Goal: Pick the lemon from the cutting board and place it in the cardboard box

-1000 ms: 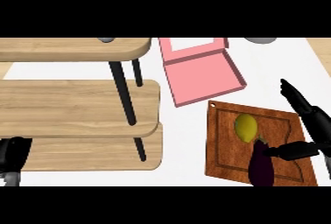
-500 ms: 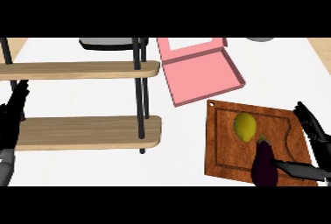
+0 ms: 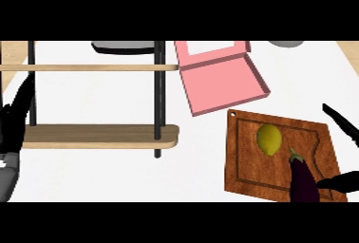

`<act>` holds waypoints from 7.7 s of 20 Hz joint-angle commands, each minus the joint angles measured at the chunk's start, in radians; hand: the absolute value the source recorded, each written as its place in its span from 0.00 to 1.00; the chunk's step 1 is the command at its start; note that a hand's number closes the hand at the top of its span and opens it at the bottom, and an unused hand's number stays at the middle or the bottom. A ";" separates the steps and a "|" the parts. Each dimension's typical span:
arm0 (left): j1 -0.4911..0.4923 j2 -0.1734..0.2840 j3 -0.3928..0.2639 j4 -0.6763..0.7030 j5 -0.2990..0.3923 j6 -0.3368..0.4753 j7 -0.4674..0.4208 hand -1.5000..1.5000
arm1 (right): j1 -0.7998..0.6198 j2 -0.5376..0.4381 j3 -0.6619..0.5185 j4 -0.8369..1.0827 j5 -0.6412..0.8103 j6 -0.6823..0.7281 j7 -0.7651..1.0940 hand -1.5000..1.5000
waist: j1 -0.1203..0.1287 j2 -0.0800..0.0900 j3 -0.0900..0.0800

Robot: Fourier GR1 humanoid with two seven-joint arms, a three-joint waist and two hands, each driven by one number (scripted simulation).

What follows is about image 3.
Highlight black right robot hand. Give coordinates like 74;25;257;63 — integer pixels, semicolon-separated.
316;103;359;194

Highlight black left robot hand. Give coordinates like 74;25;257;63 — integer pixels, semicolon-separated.
0;73;37;156

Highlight yellow lemon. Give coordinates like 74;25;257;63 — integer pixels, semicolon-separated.
256;123;285;157

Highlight brown wooden cutting board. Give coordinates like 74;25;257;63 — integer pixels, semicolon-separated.
223;108;349;203

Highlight pink cardboard box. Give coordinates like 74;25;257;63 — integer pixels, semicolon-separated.
173;40;272;118

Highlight wooden tiered rack black posts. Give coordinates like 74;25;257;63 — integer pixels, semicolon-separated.
0;40;180;159

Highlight dark purple eggplant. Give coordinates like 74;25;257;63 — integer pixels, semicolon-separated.
288;146;322;203

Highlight grey round object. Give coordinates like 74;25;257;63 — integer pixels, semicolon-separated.
268;40;306;48

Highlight grey and black appliance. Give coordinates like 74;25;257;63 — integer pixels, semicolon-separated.
90;40;158;56

